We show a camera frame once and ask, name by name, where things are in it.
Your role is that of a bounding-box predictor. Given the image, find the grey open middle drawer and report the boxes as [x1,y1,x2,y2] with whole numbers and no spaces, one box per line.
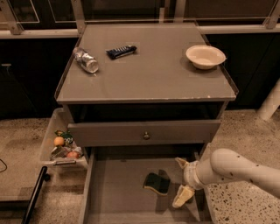
[78,145,214,224]

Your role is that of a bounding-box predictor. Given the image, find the white paper bowl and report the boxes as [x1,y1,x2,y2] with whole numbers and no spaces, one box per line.
[185,45,226,70]

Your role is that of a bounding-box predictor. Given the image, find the red apple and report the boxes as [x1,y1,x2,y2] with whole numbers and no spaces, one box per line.
[66,151,80,158]

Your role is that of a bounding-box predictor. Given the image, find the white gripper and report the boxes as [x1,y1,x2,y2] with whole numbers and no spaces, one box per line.
[172,157,204,208]

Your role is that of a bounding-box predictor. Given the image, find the grey drawer cabinet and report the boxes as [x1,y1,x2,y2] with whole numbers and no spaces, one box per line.
[54,22,239,158]

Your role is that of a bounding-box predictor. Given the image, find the white railing frame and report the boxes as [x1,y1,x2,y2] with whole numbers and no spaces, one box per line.
[0,0,280,37]

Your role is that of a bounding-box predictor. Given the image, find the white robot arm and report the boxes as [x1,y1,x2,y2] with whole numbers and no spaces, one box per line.
[172,148,280,208]

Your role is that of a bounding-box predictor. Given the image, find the grey top drawer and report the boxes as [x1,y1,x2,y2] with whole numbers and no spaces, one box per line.
[67,120,221,147]

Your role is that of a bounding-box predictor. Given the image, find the clear plastic storage bin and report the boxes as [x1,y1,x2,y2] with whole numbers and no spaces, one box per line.
[39,108,88,172]

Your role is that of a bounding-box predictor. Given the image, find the black bar foreground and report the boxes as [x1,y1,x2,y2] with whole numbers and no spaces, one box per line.
[21,166,50,224]

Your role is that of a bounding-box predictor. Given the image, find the round metal drawer knob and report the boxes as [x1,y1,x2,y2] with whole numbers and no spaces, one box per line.
[143,132,151,140]

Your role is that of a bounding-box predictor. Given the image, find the green snack bag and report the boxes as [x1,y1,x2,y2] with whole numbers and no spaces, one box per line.
[55,130,74,145]

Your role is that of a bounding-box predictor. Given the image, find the silver snack packet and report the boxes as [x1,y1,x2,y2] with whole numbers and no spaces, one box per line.
[51,146,68,160]

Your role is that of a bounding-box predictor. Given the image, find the dark blue snack bar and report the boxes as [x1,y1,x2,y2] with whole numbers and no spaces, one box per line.
[106,45,137,60]

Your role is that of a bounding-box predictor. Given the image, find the orange fruit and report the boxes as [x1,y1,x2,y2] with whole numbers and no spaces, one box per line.
[53,136,65,146]

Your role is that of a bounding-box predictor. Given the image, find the green yellow sponge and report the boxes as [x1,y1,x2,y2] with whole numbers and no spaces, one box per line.
[143,172,171,196]

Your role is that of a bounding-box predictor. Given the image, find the crushed clear plastic bottle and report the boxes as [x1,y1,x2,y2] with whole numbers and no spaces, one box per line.
[73,47,99,74]

